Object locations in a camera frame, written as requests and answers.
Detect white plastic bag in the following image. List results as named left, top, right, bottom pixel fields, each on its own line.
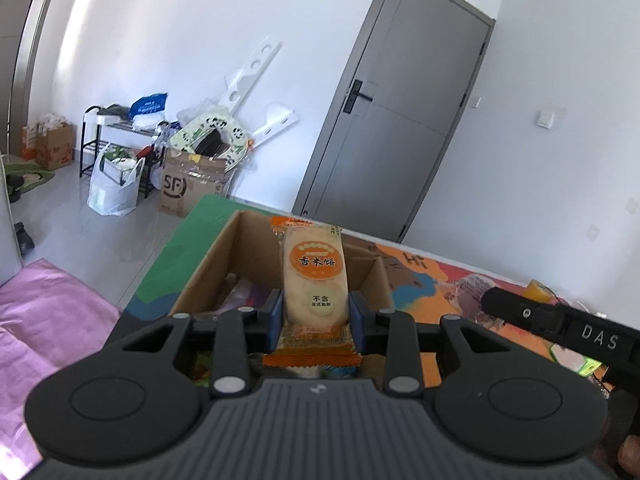
left=87, top=143, right=145, bottom=217

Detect grey door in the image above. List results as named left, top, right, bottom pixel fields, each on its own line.
left=293, top=0, right=495, bottom=242

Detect red printed cardboard box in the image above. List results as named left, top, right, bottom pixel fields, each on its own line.
left=20, top=122, right=75, bottom=171

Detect brown cardboard box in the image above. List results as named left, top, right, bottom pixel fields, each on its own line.
left=168, top=209, right=396, bottom=386

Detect black door handle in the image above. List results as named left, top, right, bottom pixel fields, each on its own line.
left=343, top=79, right=373, bottom=115

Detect orange rice cracker packet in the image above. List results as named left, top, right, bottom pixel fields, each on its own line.
left=262, top=217, right=362, bottom=367

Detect green tissue box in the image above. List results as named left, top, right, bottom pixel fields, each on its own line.
left=549, top=344, right=601, bottom=377

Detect yellow tape roll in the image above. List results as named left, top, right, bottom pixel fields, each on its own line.
left=522, top=280, right=556, bottom=304

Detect person's right hand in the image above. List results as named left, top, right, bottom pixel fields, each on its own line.
left=601, top=388, right=639, bottom=479

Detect SF cardboard box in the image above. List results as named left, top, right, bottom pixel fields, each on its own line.
left=160, top=148, right=230, bottom=218

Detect purple white bread packet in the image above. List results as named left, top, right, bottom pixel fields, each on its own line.
left=437, top=274, right=503, bottom=332

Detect white wall switch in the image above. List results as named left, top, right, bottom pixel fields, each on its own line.
left=536, top=110, right=555, bottom=130

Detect black shoe rack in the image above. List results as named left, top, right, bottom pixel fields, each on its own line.
left=75, top=105, right=154, bottom=179

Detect blue plastic bag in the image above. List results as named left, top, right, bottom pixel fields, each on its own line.
left=128, top=93, right=168, bottom=120

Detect pink blanket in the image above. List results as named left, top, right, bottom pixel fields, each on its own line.
left=1, top=259, right=119, bottom=479

